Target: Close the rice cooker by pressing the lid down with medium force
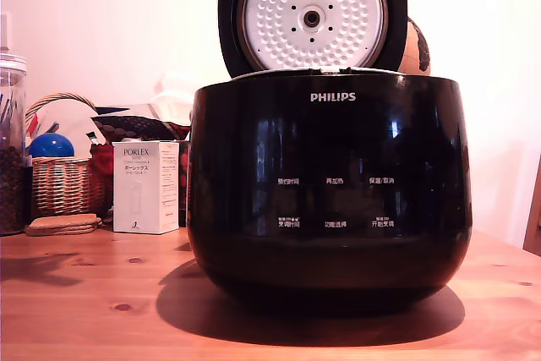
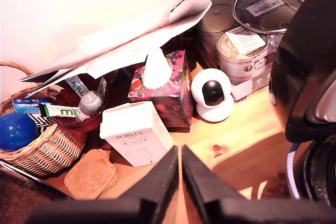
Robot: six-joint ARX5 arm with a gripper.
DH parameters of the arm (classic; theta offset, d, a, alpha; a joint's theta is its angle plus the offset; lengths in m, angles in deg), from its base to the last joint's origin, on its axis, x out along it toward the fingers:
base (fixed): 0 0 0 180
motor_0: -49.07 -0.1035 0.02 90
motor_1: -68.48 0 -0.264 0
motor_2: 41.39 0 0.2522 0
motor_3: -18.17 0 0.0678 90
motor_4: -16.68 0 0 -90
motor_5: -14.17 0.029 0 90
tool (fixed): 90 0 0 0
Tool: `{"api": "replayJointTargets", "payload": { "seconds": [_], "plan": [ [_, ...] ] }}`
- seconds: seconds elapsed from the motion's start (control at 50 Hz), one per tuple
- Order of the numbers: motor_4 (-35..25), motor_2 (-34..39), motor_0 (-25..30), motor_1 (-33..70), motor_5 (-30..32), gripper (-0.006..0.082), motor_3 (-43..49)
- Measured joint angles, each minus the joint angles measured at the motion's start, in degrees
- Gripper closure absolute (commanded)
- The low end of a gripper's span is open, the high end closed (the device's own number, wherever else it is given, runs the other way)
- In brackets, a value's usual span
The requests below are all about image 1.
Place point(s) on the blue ball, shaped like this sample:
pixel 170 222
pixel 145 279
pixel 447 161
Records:
pixel 50 146

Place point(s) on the cork globe with dark continents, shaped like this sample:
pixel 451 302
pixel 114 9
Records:
pixel 416 50

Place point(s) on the tall glass jar with beans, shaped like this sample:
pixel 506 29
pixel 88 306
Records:
pixel 12 145

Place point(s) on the black Philips rice cooker body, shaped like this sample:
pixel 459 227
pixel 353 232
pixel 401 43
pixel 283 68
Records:
pixel 329 145

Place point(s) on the wooden chair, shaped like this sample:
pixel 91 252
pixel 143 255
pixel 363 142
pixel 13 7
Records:
pixel 533 217

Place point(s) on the white Porlex box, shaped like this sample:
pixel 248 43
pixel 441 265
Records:
pixel 143 192

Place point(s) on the cork coasters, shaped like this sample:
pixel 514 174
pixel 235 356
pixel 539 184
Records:
pixel 63 225

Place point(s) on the red knitted pouch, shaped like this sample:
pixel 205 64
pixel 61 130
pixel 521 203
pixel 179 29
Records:
pixel 101 166

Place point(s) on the dark dotted patterned cloth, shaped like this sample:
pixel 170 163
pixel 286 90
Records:
pixel 139 126

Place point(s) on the black rice cooker lid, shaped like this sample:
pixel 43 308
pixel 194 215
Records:
pixel 313 18

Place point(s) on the red and black box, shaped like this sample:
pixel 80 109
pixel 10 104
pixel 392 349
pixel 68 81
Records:
pixel 184 179

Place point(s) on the silver inner pot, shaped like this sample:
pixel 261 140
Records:
pixel 287 70

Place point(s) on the white crumpled plastic bag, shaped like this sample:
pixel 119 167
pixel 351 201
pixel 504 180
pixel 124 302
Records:
pixel 173 94

